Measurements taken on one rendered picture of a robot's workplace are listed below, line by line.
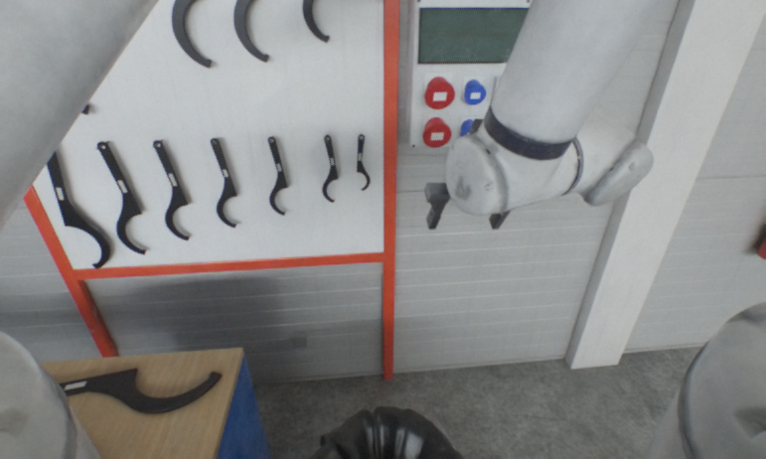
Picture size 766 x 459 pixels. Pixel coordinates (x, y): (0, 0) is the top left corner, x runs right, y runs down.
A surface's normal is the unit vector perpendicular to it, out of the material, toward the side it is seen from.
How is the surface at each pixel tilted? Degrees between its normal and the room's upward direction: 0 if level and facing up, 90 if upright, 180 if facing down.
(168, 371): 0
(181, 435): 0
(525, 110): 99
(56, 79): 88
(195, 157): 90
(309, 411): 0
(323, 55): 90
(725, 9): 90
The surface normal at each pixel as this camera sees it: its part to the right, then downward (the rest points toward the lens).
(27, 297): 0.10, 0.48
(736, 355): -0.37, -0.87
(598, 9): -0.35, 0.66
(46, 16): 0.77, -0.15
